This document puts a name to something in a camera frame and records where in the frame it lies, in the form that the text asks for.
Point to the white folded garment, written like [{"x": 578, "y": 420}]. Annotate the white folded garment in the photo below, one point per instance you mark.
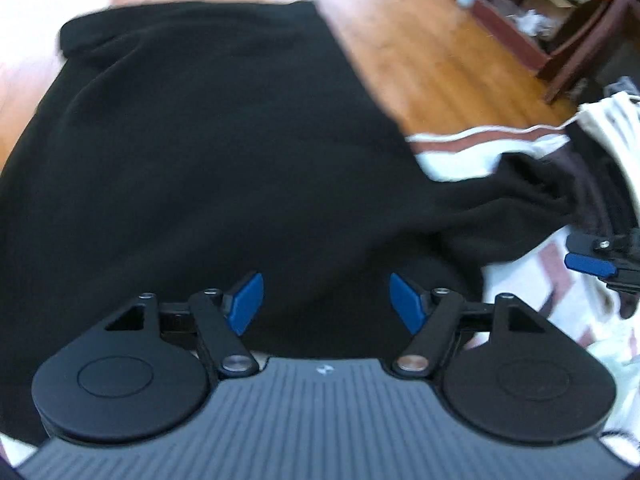
[{"x": 615, "y": 120}]

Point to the white crumpled plastic bag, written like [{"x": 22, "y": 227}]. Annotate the white crumpled plastic bag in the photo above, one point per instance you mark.
[{"x": 532, "y": 22}]

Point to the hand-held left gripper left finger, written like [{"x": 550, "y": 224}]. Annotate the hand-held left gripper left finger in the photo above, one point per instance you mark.
[{"x": 245, "y": 305}]

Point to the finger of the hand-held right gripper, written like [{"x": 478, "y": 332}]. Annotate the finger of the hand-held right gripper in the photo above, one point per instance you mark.
[
  {"x": 590, "y": 242},
  {"x": 587, "y": 264}
]

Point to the dark wooden desk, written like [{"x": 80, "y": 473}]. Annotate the dark wooden desk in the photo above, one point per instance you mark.
[{"x": 505, "y": 30}]

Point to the striped mat with white edge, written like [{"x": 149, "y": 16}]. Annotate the striped mat with white edge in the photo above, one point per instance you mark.
[{"x": 455, "y": 162}]

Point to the dark brown folded garment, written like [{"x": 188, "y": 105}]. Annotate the dark brown folded garment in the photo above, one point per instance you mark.
[{"x": 590, "y": 185}]

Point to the black garment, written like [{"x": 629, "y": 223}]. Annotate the black garment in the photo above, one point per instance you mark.
[{"x": 200, "y": 160}]

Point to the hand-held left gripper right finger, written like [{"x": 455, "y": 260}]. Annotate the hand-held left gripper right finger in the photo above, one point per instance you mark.
[{"x": 407, "y": 305}]

